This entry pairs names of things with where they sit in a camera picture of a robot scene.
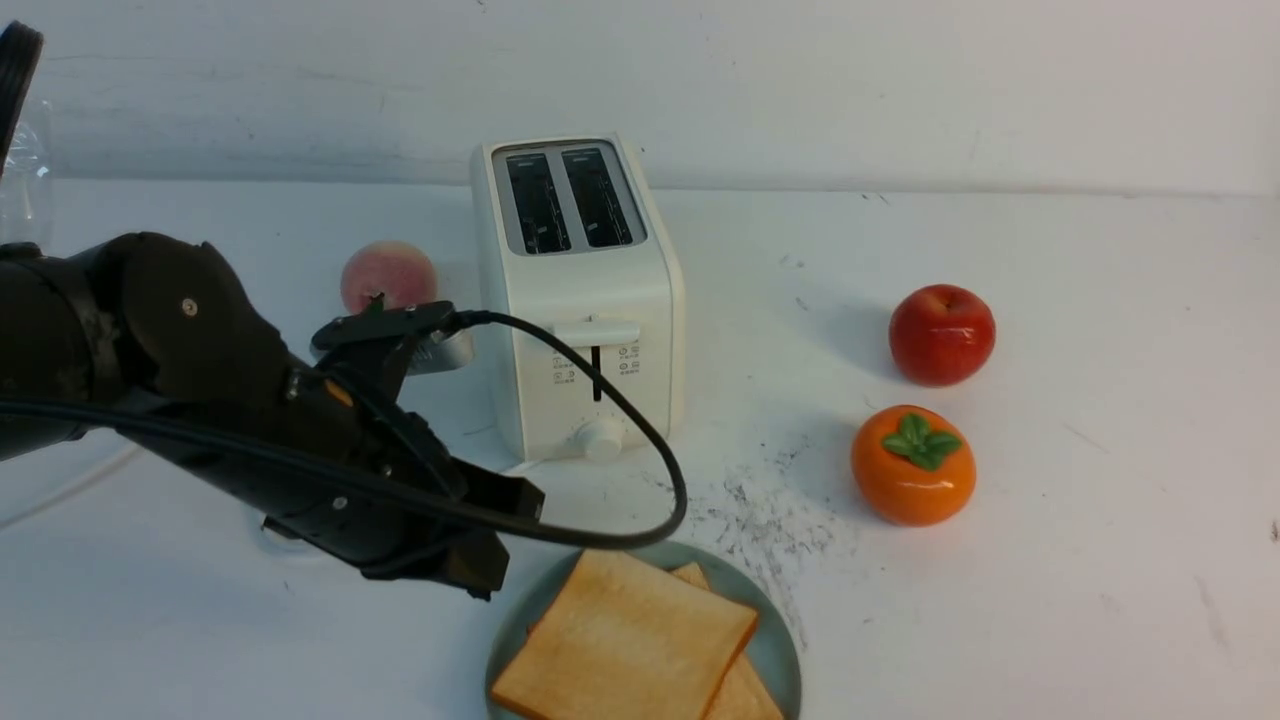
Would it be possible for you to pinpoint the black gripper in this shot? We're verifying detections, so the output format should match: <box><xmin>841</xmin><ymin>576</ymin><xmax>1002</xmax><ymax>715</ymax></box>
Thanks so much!
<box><xmin>125</xmin><ymin>366</ymin><xmax>545</xmax><ymax>601</ymax></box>

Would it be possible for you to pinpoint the toast slice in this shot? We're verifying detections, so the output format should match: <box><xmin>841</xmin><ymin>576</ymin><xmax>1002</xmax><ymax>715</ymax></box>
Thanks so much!
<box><xmin>489</xmin><ymin>550</ymin><xmax>759</xmax><ymax>719</ymax></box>
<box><xmin>668</xmin><ymin>562</ymin><xmax>785</xmax><ymax>719</ymax></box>

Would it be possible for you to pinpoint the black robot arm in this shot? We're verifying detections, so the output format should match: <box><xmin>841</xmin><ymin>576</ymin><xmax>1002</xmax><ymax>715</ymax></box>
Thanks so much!
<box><xmin>3</xmin><ymin>232</ymin><xmax>544</xmax><ymax>600</ymax></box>

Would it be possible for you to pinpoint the white two-slot toaster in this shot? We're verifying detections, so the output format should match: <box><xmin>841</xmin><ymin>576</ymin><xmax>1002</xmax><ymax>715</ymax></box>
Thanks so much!
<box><xmin>471</xmin><ymin>135</ymin><xmax>686</xmax><ymax>461</ymax></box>

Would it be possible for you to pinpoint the pink peach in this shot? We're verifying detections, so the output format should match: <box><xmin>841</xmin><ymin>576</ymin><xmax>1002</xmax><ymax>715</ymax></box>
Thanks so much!
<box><xmin>340</xmin><ymin>241</ymin><xmax>439</xmax><ymax>315</ymax></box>

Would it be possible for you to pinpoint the light green plate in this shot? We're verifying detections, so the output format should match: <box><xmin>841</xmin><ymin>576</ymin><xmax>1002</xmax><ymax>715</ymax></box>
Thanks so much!
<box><xmin>485</xmin><ymin>541</ymin><xmax>803</xmax><ymax>719</ymax></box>

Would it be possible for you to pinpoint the orange persimmon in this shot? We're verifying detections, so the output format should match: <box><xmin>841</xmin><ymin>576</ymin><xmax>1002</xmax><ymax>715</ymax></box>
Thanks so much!
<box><xmin>850</xmin><ymin>405</ymin><xmax>978</xmax><ymax>527</ymax></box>

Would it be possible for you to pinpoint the red apple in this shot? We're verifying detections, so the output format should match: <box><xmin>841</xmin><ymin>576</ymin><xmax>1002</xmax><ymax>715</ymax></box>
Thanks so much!
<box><xmin>888</xmin><ymin>284</ymin><xmax>997</xmax><ymax>387</ymax></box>

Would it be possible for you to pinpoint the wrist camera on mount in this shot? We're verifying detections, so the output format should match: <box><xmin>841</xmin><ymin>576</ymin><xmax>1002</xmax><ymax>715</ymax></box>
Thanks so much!
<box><xmin>310</xmin><ymin>301</ymin><xmax>475</xmax><ymax>400</ymax></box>

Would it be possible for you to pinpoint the white toaster power cord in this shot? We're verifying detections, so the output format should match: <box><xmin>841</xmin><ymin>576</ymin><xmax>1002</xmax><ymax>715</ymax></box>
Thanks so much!
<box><xmin>0</xmin><ymin>439</ymin><xmax>146</xmax><ymax>530</ymax></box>

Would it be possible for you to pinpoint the black camera cable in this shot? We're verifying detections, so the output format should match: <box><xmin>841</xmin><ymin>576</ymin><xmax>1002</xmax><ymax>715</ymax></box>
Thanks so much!
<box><xmin>0</xmin><ymin>310</ymin><xmax>689</xmax><ymax>582</ymax></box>

